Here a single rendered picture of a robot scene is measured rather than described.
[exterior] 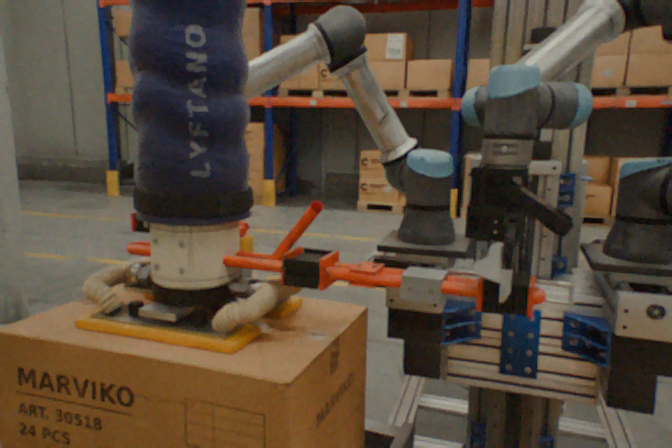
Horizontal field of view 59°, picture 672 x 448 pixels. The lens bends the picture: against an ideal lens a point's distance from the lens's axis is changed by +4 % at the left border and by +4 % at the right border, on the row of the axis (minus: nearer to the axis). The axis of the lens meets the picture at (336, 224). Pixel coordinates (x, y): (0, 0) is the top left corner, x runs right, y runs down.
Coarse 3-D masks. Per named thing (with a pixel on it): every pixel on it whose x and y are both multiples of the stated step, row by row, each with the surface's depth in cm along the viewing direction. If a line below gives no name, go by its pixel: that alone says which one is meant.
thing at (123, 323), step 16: (128, 304) 111; (80, 320) 110; (96, 320) 110; (112, 320) 109; (128, 320) 109; (144, 320) 109; (160, 320) 109; (192, 320) 106; (208, 320) 109; (128, 336) 107; (144, 336) 105; (160, 336) 104; (176, 336) 103; (192, 336) 102; (208, 336) 102; (224, 336) 101; (240, 336) 103; (256, 336) 107; (224, 352) 100
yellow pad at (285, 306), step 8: (144, 296) 128; (152, 296) 128; (288, 296) 125; (216, 304) 122; (280, 304) 120; (288, 304) 120; (296, 304) 123; (272, 312) 117; (280, 312) 117; (288, 312) 119
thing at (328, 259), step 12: (288, 252) 106; (300, 252) 111; (312, 252) 111; (324, 252) 110; (336, 252) 108; (288, 264) 103; (300, 264) 103; (312, 264) 102; (324, 264) 102; (288, 276) 104; (300, 276) 104; (312, 276) 103; (324, 276) 103; (312, 288) 102; (324, 288) 103
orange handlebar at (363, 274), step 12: (240, 228) 138; (132, 252) 118; (144, 252) 117; (240, 252) 114; (252, 252) 114; (228, 264) 110; (240, 264) 109; (252, 264) 108; (264, 264) 107; (276, 264) 107; (336, 264) 107; (348, 264) 106; (360, 264) 103; (372, 264) 105; (384, 264) 105; (336, 276) 102; (348, 276) 102; (360, 276) 101; (372, 276) 100; (384, 276) 99; (396, 276) 99; (456, 276) 100; (444, 288) 96; (456, 288) 95; (468, 288) 94; (540, 288) 94; (540, 300) 91
